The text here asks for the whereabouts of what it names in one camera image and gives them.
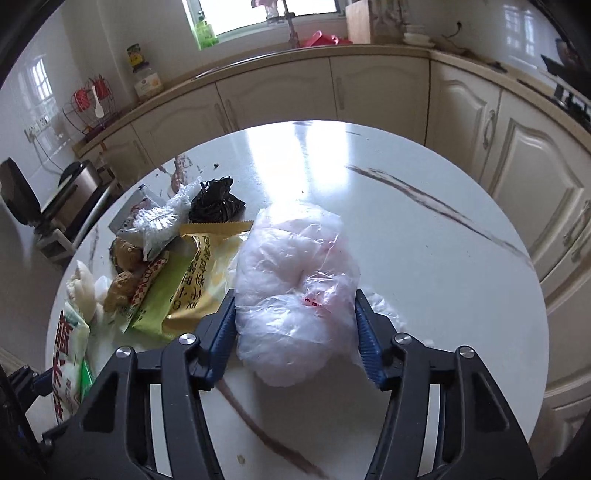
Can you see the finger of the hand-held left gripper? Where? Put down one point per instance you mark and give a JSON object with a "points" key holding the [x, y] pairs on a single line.
{"points": [[27, 385]]}

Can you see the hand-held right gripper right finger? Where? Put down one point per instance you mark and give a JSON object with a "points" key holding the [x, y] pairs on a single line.
{"points": [[369, 344]]}

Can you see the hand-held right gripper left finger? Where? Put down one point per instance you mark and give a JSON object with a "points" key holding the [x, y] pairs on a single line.
{"points": [[224, 332]]}

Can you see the large clear plastic bag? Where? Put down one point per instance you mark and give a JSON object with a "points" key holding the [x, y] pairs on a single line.
{"points": [[286, 258]]}

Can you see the white and green food packet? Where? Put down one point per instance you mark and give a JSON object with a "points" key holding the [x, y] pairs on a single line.
{"points": [[69, 350]]}

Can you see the yellow snack packet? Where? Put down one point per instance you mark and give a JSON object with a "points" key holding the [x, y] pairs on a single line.
{"points": [[203, 267]]}

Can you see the white steamed bun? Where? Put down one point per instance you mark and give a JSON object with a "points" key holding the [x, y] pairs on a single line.
{"points": [[83, 286]]}

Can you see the brown cookie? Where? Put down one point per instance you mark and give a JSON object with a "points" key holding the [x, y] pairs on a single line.
{"points": [[127, 254], [117, 290]]}

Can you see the clear crumpled plastic wrap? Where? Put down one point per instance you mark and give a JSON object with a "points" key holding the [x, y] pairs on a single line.
{"points": [[159, 226]]}

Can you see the black crumpled plastic bag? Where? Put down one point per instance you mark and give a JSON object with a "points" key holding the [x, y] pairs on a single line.
{"points": [[214, 203]]}

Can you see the white shelf trolley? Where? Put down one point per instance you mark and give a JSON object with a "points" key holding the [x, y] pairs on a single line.
{"points": [[55, 244]]}

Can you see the grey paper packet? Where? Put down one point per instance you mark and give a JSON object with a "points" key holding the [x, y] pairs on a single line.
{"points": [[124, 217]]}

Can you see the dark curved object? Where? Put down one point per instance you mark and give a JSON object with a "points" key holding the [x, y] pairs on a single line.
{"points": [[18, 189]]}

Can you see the stainless steel appliance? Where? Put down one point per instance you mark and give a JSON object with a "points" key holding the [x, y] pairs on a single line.
{"points": [[78, 184]]}

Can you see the cream base cabinets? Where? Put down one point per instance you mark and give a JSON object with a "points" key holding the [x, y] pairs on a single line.
{"points": [[378, 87]]}

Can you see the white plastic spoon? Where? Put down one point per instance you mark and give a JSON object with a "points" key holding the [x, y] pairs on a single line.
{"points": [[98, 106]]}

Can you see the green bottle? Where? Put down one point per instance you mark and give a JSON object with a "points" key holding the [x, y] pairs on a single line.
{"points": [[205, 34]]}

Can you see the metal faucet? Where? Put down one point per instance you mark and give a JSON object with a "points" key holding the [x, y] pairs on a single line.
{"points": [[292, 32]]}

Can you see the red cloth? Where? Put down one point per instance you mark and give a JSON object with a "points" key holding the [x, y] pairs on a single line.
{"points": [[323, 39]]}

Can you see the stack of white plates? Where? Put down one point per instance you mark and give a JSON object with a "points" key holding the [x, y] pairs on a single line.
{"points": [[418, 37]]}

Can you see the gas stove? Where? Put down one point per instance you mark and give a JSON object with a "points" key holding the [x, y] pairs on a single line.
{"points": [[572, 104]]}

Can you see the kitchen window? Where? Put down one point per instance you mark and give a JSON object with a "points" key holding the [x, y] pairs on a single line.
{"points": [[258, 14]]}

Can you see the pink ornament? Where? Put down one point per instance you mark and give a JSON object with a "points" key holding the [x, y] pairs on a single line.
{"points": [[268, 9]]}

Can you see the wall socket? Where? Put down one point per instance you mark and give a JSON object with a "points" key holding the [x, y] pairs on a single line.
{"points": [[39, 125]]}

